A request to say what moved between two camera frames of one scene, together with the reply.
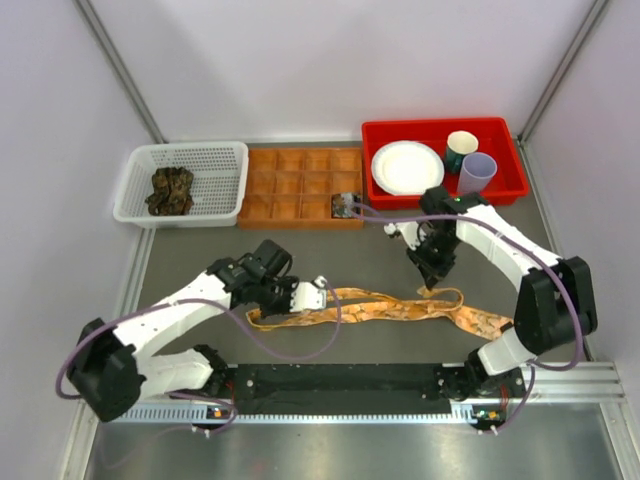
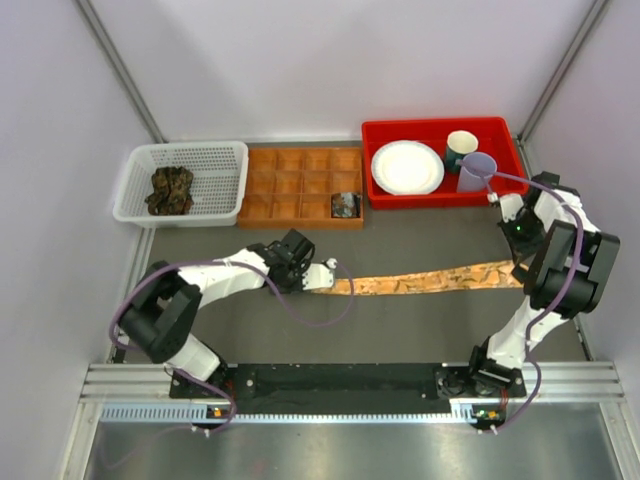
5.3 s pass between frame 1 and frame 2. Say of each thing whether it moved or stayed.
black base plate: stayed
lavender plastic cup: stayed
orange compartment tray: stayed
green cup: stayed
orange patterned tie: moved
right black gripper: moved
